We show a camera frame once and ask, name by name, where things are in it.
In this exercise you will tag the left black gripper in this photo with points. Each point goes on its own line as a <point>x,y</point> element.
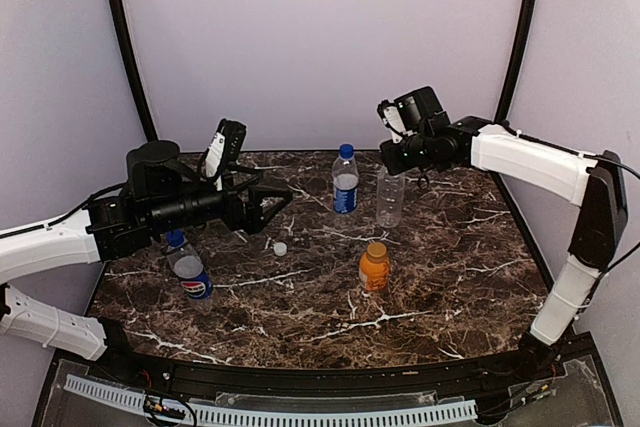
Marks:
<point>252,219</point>

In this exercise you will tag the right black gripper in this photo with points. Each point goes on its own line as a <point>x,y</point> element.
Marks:
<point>395,165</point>

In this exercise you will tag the clear plastic bottle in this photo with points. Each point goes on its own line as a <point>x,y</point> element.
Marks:
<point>389,198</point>

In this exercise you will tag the white bottle cap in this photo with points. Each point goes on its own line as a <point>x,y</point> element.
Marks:
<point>280,249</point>

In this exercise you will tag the blue label water bottle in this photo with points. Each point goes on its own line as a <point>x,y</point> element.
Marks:
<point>345,178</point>

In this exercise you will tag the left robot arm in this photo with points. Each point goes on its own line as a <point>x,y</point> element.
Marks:
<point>160,195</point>

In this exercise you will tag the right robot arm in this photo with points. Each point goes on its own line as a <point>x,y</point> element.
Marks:
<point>423,137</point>

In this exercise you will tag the orange juice bottle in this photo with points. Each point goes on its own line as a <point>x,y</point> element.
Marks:
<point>375,267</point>

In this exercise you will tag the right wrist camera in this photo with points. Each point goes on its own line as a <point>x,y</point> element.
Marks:
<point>391,119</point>

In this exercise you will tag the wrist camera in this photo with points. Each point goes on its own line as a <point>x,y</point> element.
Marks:
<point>224,148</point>
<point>391,119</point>

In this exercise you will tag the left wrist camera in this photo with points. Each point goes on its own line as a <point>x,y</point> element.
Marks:
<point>224,148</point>

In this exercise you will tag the white slotted cable duct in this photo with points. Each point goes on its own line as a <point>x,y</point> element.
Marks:
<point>284,413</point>

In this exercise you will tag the right black frame post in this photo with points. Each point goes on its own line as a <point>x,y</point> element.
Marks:
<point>525,17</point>

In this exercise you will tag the black frame post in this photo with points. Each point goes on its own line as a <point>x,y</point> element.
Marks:
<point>128,57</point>
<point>525,17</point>

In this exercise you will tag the black front rail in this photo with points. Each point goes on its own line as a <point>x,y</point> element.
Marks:
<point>482,376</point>

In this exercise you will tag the left black frame post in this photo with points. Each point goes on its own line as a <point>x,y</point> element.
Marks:
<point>128,57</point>

